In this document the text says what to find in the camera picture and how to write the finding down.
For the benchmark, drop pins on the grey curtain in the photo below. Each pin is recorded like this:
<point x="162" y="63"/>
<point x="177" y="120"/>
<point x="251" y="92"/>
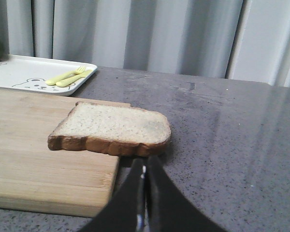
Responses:
<point x="235" y="39"/>

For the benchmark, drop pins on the wooden cutting board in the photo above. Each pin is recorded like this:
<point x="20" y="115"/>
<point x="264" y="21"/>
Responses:
<point x="34" y="178"/>

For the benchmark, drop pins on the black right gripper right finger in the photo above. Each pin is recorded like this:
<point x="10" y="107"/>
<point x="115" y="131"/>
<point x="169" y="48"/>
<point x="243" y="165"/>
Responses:
<point x="168" y="209"/>

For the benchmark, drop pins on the white bear tray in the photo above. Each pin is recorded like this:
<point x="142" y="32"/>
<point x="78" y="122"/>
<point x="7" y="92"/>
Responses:
<point x="30" y="74"/>

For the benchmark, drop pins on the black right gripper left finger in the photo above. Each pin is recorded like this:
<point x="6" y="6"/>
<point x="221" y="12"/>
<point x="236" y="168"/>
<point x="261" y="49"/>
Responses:
<point x="126" y="210"/>

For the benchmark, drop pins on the bread slice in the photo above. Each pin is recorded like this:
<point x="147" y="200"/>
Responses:
<point x="112" y="130"/>

